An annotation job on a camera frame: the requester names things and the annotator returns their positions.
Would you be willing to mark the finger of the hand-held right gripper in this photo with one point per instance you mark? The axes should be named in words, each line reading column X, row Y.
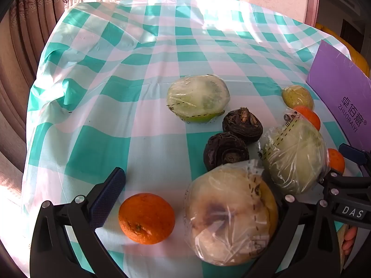
column 353, row 154
column 352, row 197

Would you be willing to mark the green white checked tablecloth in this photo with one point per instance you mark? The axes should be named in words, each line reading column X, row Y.
column 116, row 63

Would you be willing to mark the yellow sofa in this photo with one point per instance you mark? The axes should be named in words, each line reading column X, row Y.
column 352, row 46

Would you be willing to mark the large plastic-wrapped yellow pear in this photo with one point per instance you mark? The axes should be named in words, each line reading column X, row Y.
column 229, row 217

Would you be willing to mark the small plastic-wrapped yellow-green apple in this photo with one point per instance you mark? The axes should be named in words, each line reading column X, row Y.
column 298, row 96

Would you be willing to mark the pink door frame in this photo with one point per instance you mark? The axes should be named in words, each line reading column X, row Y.
column 312, row 0

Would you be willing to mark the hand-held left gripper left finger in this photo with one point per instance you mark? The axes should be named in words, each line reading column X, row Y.
column 107, row 199

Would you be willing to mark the purple cardboard box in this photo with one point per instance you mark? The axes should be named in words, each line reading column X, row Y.
column 342, row 87

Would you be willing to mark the brown pleated curtain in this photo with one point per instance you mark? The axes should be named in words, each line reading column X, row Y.
column 20, row 63

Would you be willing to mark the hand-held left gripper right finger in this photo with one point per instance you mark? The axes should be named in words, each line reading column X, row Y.
column 289, row 210

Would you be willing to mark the person's right hand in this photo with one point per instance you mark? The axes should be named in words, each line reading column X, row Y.
column 349, row 239

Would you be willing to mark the dark water chestnut with sprout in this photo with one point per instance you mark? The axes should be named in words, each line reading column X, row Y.
column 243, row 126

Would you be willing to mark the orange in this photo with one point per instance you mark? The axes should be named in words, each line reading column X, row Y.
column 145, row 218
column 310, row 117
column 336, row 160

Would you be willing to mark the plastic-wrapped green apple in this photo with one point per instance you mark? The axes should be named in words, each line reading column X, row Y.
column 198, row 98
column 295, row 156

